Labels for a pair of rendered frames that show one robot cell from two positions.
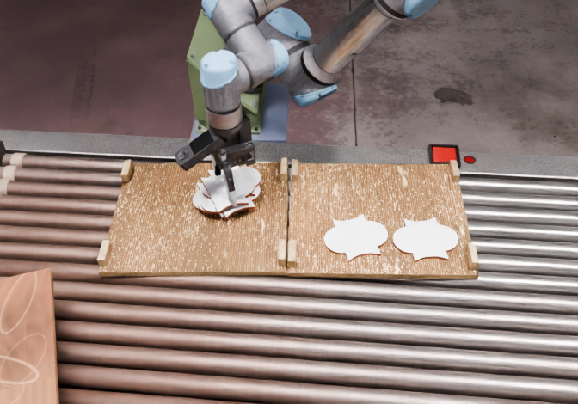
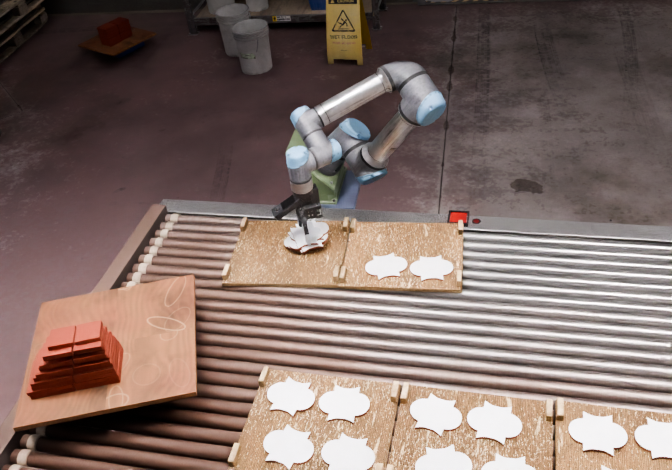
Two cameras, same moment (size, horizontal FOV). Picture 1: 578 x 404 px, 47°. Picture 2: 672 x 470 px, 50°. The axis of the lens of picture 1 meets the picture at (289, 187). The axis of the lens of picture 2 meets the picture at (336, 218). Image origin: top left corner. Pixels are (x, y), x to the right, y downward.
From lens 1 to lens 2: 1.06 m
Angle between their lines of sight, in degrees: 10
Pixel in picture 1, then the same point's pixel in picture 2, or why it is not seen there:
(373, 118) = (455, 203)
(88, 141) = (220, 206)
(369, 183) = (402, 234)
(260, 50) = (323, 145)
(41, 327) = (188, 303)
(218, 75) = (296, 160)
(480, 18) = (561, 120)
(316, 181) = (366, 233)
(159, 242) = (261, 267)
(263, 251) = (325, 273)
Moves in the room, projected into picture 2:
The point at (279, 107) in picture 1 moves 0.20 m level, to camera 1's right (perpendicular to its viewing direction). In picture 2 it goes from (353, 186) to (401, 185)
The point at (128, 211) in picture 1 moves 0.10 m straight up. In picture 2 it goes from (243, 248) to (238, 227)
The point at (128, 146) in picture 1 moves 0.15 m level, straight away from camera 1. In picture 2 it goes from (246, 210) to (242, 189)
